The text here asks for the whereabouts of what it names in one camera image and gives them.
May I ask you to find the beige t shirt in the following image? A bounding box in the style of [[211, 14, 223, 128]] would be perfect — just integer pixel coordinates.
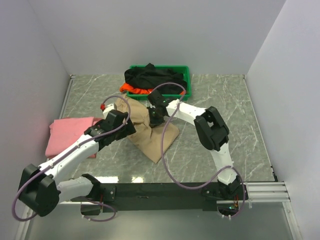
[[115, 94, 164, 164]]

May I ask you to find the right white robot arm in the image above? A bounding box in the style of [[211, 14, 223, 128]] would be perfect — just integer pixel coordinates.
[[147, 90, 241, 200]]

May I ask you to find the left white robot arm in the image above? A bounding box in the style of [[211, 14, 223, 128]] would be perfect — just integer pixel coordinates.
[[14, 109, 136, 217]]

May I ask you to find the orange t shirt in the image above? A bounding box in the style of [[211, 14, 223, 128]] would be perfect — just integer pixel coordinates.
[[119, 83, 184, 95]]

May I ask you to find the black t shirt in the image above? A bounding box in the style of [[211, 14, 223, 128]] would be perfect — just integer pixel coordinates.
[[124, 63, 188, 90]]

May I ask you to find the green plastic bin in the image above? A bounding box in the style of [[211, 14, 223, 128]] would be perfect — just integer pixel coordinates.
[[125, 65, 192, 101]]

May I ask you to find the light pink folded t shirt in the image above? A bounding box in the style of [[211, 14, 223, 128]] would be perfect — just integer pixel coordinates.
[[45, 116, 98, 159]]

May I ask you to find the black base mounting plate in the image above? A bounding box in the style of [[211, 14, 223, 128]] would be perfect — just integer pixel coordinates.
[[70, 182, 249, 213]]

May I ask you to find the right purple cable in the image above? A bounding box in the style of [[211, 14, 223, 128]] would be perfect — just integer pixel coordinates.
[[149, 82, 247, 219]]

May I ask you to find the aluminium rail frame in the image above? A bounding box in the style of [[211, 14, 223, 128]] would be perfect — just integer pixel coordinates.
[[24, 73, 297, 240]]

